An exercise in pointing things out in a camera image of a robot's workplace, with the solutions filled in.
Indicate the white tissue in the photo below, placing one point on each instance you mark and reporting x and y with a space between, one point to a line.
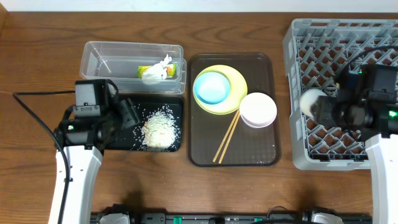
167 60

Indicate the pink bowl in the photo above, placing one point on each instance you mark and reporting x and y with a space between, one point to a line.
258 110

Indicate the black waste tray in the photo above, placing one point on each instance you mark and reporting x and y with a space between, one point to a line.
147 106

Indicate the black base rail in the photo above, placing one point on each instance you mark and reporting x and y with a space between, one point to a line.
123 214

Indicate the yellow plate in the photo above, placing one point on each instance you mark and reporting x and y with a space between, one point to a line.
239 90

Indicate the grey dishwasher rack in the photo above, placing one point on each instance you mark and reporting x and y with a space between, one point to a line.
314 51

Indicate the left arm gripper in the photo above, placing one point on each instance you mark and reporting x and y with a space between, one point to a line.
130 111

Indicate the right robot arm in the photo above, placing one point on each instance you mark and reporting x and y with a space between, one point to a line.
382 155

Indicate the clear plastic waste bin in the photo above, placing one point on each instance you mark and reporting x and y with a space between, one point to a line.
118 61

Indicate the pale green cup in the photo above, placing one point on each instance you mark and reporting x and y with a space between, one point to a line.
308 99

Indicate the wooden chopstick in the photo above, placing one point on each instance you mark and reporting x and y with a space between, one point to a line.
230 141
225 140

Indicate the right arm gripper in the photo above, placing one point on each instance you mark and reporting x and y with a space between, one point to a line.
319 109

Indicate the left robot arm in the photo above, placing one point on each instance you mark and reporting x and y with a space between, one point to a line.
77 170

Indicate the rice food scraps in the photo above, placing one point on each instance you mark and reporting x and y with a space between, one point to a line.
158 132

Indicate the light blue bowl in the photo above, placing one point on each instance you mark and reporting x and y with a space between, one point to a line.
211 88

